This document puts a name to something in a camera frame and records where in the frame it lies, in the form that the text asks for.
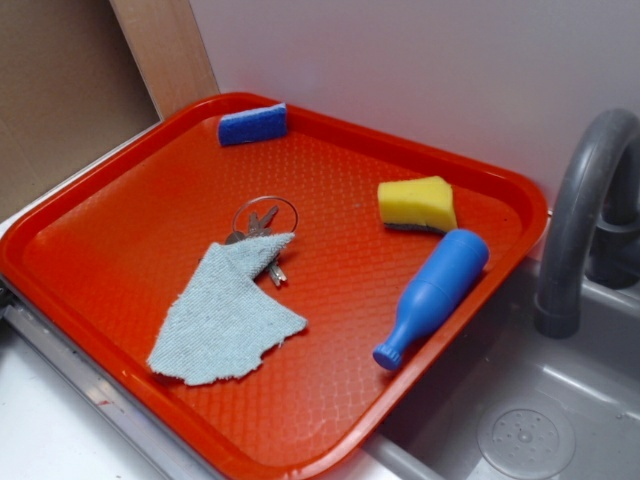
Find orange plastic tray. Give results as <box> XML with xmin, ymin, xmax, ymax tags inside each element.
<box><xmin>1</xmin><ymin>93</ymin><xmax>547</xmax><ymax>479</ymax></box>

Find grey plastic faucet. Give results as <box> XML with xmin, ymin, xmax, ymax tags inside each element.
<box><xmin>535</xmin><ymin>109</ymin><xmax>639</xmax><ymax>339</ymax></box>

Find blue plastic toy bottle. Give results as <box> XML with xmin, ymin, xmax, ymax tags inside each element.
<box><xmin>373</xmin><ymin>229</ymin><xmax>489</xmax><ymax>371</ymax></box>

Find blue sponge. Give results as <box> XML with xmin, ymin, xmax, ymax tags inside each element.
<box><xmin>218</xmin><ymin>103</ymin><xmax>288</xmax><ymax>147</ymax></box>

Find yellow sponge with dark pad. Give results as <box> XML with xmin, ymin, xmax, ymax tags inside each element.
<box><xmin>377</xmin><ymin>176</ymin><xmax>458</xmax><ymax>233</ymax></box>

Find silver keys on ring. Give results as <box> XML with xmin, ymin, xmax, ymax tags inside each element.
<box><xmin>224</xmin><ymin>194</ymin><xmax>300</xmax><ymax>289</ymax></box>

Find light blue cloth rag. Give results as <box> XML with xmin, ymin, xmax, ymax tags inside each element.
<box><xmin>147</xmin><ymin>233</ymin><xmax>307</xmax><ymax>386</ymax></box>

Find wooden board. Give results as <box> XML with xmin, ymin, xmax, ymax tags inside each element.
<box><xmin>111</xmin><ymin>0</ymin><xmax>219</xmax><ymax>119</ymax></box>

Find grey plastic toy sink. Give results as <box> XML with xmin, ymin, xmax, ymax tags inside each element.
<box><xmin>365</xmin><ymin>261</ymin><xmax>639</xmax><ymax>479</ymax></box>

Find brown cardboard panel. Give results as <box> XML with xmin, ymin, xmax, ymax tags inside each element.
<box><xmin>1</xmin><ymin>1</ymin><xmax>158</xmax><ymax>219</ymax></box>

